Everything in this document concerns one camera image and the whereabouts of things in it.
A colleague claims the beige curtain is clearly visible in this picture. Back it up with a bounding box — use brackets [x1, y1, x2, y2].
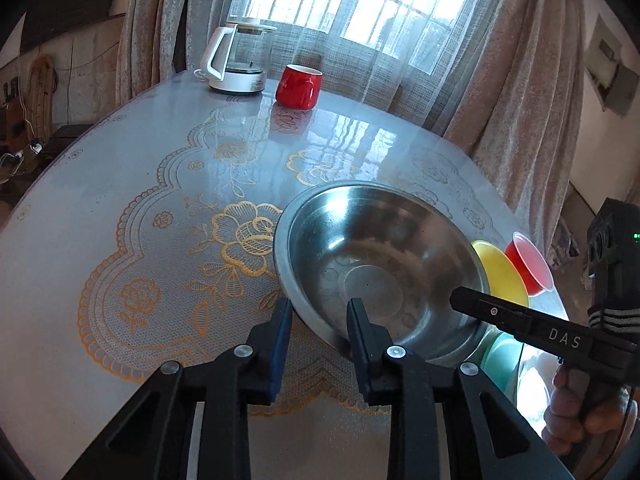
[117, 0, 241, 106]
[440, 0, 586, 271]

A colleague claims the yellow plastic bowl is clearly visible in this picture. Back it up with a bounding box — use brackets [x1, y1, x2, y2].
[470, 240, 530, 308]

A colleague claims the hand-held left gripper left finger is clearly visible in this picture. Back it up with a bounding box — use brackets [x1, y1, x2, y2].
[65, 297, 294, 480]

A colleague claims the teal plastic plate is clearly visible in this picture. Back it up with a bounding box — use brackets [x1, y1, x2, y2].
[479, 332, 523, 401]

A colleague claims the person's right hand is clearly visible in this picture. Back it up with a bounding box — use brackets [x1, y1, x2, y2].
[542, 364, 635, 461]

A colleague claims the white sheer curtain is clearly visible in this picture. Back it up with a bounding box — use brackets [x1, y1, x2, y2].
[220, 0, 506, 133]

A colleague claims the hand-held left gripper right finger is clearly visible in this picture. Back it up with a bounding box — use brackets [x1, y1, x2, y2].
[346, 297, 576, 480]

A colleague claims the white electric glass kettle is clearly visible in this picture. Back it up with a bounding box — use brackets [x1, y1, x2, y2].
[199, 19, 277, 96]

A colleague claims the red mug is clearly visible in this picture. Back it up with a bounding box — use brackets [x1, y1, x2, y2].
[275, 64, 323, 110]

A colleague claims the stainless steel bowl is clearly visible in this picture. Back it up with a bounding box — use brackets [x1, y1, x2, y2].
[272, 180, 493, 367]

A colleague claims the red plastic bowl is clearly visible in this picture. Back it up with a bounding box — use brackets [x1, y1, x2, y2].
[504, 231, 555, 297]

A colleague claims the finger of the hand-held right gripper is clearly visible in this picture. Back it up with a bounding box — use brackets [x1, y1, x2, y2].
[449, 286, 640, 386]

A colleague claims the black flat-screen television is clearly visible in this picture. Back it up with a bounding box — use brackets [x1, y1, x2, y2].
[20, 0, 136, 56]

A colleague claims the wall electrical box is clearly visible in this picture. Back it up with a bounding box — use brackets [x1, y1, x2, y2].
[585, 15, 640, 116]

